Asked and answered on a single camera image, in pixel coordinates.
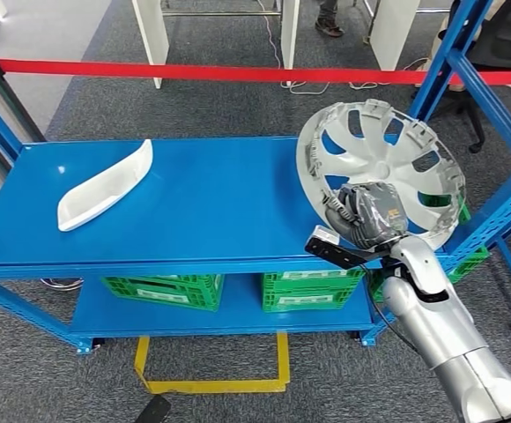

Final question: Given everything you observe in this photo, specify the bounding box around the coiled cable under shelf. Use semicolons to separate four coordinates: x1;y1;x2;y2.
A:
40;278;85;292

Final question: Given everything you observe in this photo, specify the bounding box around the green plastic crate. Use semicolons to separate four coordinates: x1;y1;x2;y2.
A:
102;274;225;312
368;201;490;301
261;271;364;314

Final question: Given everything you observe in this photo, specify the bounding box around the grey plastic hubcap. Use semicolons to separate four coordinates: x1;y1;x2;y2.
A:
295;99;466;252

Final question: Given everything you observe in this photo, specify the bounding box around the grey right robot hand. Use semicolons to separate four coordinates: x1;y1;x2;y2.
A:
323;182;408;251

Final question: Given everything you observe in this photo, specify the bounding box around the black robot foot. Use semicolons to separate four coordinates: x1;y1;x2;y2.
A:
134;395;171;423

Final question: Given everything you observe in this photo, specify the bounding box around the white desk panel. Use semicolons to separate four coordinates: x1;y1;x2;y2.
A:
370;0;450;72

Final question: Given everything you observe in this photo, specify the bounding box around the dark stanchion post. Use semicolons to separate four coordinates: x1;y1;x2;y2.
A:
0;48;48;145

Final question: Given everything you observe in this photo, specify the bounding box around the person's foot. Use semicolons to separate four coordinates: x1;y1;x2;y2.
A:
315;0;346;39

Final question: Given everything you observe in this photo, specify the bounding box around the white floor cable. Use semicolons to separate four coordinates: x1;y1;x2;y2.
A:
257;0;331;96
348;56;430;92

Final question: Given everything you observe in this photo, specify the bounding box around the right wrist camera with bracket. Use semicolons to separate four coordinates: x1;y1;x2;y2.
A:
305;224;397;271

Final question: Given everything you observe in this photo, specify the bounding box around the red barrier tape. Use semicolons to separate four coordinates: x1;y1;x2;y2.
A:
0;58;511;87

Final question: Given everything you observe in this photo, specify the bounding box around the white plastic trim part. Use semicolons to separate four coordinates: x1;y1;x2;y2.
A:
57;138;154;233

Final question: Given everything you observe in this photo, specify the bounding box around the blue metal shelf rack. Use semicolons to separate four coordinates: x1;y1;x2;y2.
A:
0;0;511;355

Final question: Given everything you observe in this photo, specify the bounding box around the white desk with metal rail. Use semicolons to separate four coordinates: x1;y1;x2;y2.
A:
131;0;301;90

